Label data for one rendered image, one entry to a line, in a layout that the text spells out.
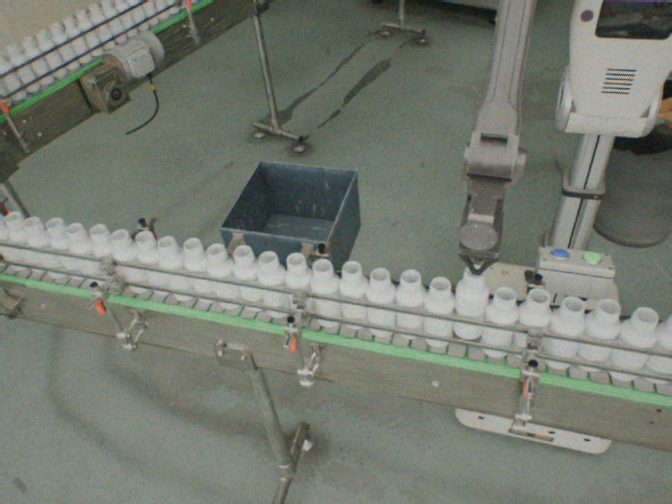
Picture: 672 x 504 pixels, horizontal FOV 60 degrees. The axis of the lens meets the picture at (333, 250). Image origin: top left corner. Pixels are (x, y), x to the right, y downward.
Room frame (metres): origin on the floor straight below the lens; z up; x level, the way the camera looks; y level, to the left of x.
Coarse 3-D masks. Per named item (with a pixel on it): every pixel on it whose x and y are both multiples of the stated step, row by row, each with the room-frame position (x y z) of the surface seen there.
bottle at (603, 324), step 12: (612, 300) 0.61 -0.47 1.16; (600, 312) 0.59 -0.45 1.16; (612, 312) 0.61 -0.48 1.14; (588, 324) 0.60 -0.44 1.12; (600, 324) 0.59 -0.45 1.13; (612, 324) 0.58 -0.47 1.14; (588, 336) 0.59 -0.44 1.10; (600, 336) 0.57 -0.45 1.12; (612, 336) 0.57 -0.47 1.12; (588, 348) 0.58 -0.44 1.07; (600, 348) 0.57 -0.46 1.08; (588, 360) 0.58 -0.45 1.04; (600, 360) 0.57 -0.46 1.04
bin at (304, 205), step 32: (256, 192) 1.40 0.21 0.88; (288, 192) 1.44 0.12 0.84; (320, 192) 1.40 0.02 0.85; (352, 192) 1.30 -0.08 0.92; (224, 224) 1.20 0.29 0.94; (256, 224) 1.35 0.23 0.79; (288, 224) 1.40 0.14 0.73; (320, 224) 1.38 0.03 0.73; (352, 224) 1.27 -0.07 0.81; (256, 256) 1.15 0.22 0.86
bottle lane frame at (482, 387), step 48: (48, 288) 0.99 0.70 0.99; (144, 336) 0.91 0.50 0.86; (192, 336) 0.86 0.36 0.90; (240, 336) 0.81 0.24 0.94; (336, 336) 0.74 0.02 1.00; (384, 384) 0.69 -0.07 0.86; (432, 384) 0.65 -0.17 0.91; (480, 384) 0.62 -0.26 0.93; (576, 384) 0.55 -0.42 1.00; (576, 432) 0.54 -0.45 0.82; (624, 432) 0.51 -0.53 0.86
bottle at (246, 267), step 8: (240, 248) 0.87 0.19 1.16; (248, 248) 0.86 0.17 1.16; (240, 256) 0.87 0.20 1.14; (248, 256) 0.84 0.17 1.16; (240, 264) 0.84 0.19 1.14; (248, 264) 0.84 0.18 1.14; (256, 264) 0.85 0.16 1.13; (240, 272) 0.83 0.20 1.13; (248, 272) 0.83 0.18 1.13; (256, 272) 0.83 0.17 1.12; (240, 280) 0.83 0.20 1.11; (248, 280) 0.82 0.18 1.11; (256, 280) 0.83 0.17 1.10; (240, 288) 0.83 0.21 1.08; (248, 288) 0.83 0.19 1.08; (248, 296) 0.83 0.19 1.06; (256, 296) 0.83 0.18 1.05; (264, 304) 0.83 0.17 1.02
